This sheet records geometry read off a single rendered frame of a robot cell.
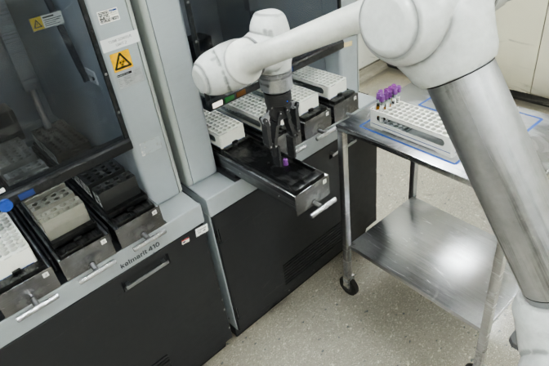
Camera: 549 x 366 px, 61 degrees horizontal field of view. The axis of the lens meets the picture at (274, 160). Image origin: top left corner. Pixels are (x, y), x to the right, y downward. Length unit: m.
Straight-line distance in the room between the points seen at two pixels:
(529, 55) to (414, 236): 1.83
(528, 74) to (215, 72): 2.68
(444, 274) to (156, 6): 1.29
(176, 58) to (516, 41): 2.53
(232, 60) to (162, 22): 0.30
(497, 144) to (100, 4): 0.91
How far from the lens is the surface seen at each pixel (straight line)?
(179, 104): 1.37
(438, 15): 0.64
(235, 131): 1.51
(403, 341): 1.95
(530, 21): 3.37
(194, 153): 1.45
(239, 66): 1.05
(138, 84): 1.29
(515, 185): 0.74
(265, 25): 1.17
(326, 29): 0.98
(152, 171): 1.40
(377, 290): 2.09
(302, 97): 1.64
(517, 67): 3.48
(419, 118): 1.45
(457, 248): 1.90
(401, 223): 1.97
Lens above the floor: 1.58
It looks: 33 degrees down
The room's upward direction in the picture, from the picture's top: 8 degrees counter-clockwise
